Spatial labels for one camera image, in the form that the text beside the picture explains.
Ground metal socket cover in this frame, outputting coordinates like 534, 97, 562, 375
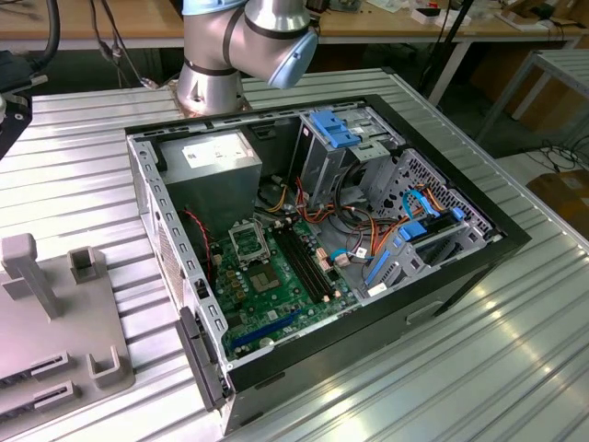
227, 220, 270, 267

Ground CPU socket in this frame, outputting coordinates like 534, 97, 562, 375
245, 261, 285, 298

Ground black RAM slot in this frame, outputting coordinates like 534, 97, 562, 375
285, 225, 337, 298
271, 228, 323, 304

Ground metal drive cage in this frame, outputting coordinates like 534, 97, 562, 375
293, 103, 404, 209

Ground green motherboard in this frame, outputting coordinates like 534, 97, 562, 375
209, 215, 365, 364

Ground grey power supply unit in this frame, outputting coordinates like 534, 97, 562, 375
156, 128, 264, 237

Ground blue disk carrier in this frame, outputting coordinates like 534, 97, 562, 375
309, 109, 365, 151
396, 206, 465, 244

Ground blue expansion slot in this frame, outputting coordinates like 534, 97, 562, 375
228, 307, 304, 352

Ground grey metal disk bay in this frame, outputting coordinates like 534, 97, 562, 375
357, 219, 492, 303

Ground black PC case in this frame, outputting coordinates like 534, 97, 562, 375
123, 93, 534, 436

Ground black hard disk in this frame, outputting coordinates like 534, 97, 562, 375
422, 212, 463, 236

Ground white flat box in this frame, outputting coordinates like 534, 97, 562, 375
410, 6, 472, 28

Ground grey parts rack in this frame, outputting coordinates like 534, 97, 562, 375
0, 232, 137, 427

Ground brown cardboard box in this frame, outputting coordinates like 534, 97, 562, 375
509, 64, 583, 134
525, 169, 589, 235

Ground long wooden desk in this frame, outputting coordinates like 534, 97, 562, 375
0, 0, 589, 108

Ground brown cardboard tray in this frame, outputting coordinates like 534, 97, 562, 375
492, 0, 576, 32

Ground grey metal slat table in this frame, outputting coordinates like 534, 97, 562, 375
476, 48, 589, 156

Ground orange yellow power wires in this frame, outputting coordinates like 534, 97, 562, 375
264, 176, 340, 227

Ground red orange power wires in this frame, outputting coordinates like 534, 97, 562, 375
344, 215, 402, 264

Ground red black fan wire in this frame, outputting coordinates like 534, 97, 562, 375
181, 207, 218, 283

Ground blue plastic bay rail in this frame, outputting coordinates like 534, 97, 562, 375
364, 238, 400, 290

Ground blue data wire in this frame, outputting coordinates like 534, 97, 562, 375
400, 187, 439, 221

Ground orange data wire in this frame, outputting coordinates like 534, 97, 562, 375
422, 184, 452, 214

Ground grey braided cable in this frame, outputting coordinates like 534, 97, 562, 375
89, 0, 156, 89

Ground black camera bracket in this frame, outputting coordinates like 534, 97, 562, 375
0, 94, 36, 158

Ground thick black cable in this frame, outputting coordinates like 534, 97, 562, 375
27, 0, 63, 75

